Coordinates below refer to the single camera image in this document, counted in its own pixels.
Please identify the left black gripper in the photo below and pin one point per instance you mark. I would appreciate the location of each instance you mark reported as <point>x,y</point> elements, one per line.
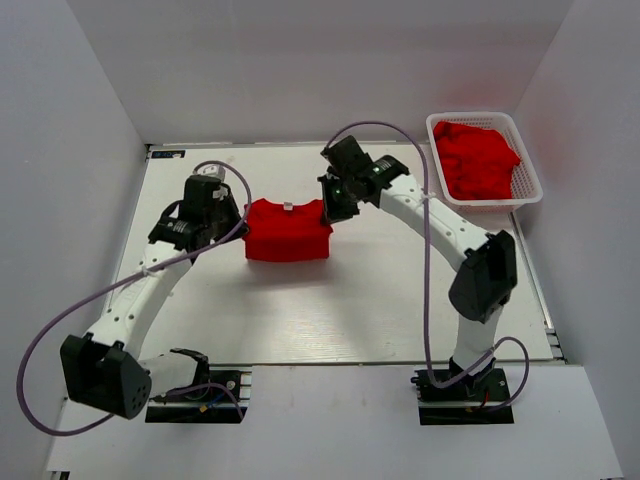
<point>226,200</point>

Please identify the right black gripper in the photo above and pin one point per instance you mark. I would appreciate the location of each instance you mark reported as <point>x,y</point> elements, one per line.
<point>333,213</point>

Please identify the red t shirt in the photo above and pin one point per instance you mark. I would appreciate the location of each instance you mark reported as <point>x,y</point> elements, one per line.
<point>287,233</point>

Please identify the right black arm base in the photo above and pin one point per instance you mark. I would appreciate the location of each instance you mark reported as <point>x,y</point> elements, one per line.
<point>458,406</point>

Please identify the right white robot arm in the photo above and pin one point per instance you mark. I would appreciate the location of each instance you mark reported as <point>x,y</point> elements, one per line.
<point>484,263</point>

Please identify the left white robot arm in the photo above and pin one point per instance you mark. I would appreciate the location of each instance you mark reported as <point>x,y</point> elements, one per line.
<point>103,368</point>

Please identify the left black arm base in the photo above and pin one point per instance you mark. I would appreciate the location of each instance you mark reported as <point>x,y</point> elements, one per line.
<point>210,395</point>

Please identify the red shirts in basket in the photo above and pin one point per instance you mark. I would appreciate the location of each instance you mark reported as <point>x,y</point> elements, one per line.
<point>477,163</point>

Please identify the blue table label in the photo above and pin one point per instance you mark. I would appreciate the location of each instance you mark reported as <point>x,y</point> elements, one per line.
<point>168,154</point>

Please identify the white plastic basket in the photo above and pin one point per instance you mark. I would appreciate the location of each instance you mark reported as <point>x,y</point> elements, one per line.
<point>525,185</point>

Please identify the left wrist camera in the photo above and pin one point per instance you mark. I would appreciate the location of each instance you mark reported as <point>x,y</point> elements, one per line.
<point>213,169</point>

